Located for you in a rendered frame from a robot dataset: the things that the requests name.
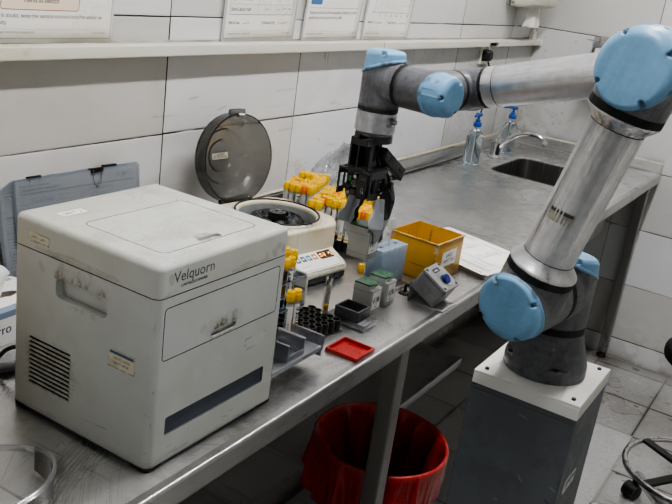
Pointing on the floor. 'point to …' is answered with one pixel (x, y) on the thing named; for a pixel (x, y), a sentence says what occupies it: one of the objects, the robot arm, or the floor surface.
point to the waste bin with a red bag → (425, 490)
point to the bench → (123, 472)
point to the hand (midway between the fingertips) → (364, 233)
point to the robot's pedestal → (518, 451)
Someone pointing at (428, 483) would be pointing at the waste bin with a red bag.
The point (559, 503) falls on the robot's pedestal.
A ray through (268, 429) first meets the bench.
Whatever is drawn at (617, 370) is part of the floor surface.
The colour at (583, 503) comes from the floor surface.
